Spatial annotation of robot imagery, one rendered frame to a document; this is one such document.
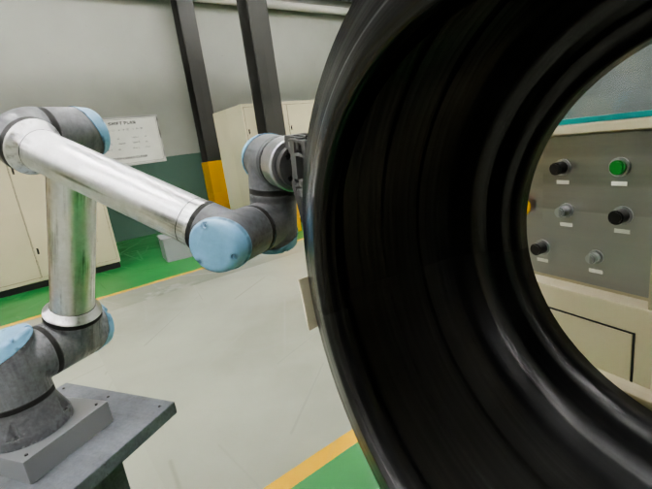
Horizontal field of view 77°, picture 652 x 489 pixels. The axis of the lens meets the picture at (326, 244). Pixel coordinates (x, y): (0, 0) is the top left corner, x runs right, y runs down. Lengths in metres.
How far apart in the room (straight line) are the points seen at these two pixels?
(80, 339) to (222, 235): 0.80
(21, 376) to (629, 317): 1.41
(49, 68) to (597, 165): 8.09
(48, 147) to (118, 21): 7.95
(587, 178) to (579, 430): 0.62
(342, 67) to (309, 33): 10.30
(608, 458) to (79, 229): 1.13
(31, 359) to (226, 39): 8.58
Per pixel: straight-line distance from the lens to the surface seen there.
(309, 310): 0.47
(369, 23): 0.28
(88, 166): 0.86
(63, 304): 1.33
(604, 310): 1.08
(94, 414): 1.38
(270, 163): 0.67
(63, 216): 1.19
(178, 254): 5.89
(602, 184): 1.06
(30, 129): 1.00
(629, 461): 0.59
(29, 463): 1.31
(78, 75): 8.49
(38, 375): 1.34
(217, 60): 9.27
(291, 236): 0.79
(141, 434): 1.34
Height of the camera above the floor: 1.30
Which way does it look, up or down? 14 degrees down
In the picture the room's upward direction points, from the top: 8 degrees counter-clockwise
